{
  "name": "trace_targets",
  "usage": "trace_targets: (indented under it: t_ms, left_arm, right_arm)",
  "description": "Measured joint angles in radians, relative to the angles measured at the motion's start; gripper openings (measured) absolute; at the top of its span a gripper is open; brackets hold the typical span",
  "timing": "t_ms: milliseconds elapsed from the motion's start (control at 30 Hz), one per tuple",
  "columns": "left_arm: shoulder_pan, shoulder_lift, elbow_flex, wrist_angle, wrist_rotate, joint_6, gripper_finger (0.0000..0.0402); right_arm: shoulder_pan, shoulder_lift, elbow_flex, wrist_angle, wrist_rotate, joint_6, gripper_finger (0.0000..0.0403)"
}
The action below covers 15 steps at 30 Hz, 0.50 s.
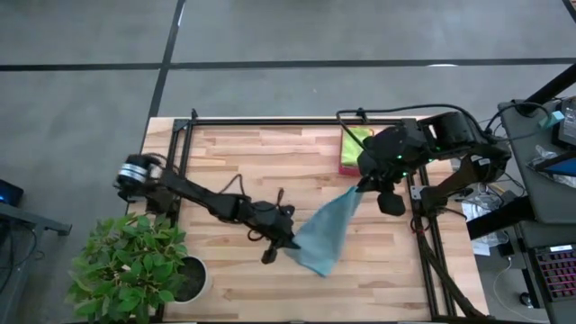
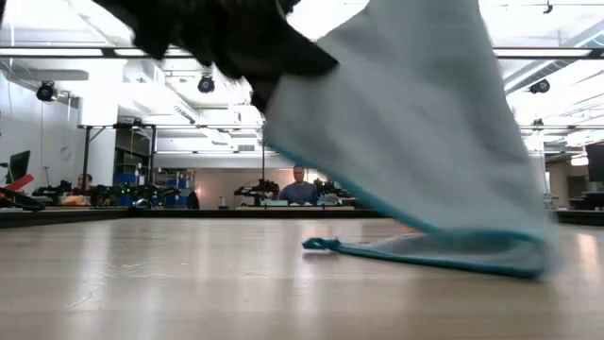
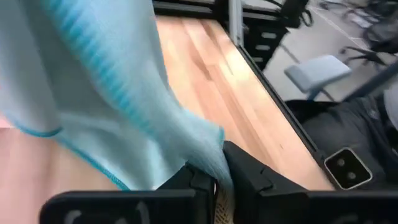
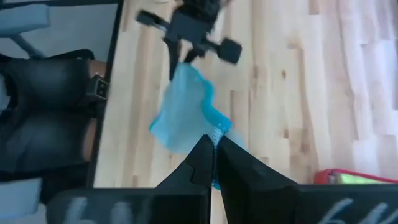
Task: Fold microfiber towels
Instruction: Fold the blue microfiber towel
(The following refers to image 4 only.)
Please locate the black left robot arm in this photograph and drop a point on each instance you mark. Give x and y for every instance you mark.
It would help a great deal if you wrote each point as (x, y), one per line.
(202, 9)

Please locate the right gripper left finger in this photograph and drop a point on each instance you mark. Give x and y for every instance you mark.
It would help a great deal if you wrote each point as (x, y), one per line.
(199, 168)

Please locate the black chair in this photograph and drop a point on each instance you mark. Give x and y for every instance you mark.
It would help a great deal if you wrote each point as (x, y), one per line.
(40, 109)

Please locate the black aluminium table frame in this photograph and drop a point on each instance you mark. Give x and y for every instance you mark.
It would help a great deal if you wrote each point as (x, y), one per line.
(115, 37)

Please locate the pink plastic bin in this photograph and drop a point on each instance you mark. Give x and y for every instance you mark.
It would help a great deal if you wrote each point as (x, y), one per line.
(323, 175)

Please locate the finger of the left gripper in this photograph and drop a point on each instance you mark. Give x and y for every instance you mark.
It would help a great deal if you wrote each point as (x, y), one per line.
(194, 53)
(174, 59)

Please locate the lime green microfiber towel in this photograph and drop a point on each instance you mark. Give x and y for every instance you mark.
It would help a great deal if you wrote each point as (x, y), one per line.
(357, 179)

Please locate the light blue microfiber towel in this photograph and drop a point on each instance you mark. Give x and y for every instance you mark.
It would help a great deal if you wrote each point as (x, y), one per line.
(183, 118)

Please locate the grey plastic object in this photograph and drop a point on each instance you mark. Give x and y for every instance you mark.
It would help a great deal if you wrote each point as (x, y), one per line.
(21, 18)

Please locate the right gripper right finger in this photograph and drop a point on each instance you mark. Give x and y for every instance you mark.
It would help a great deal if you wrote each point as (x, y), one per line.
(248, 186)

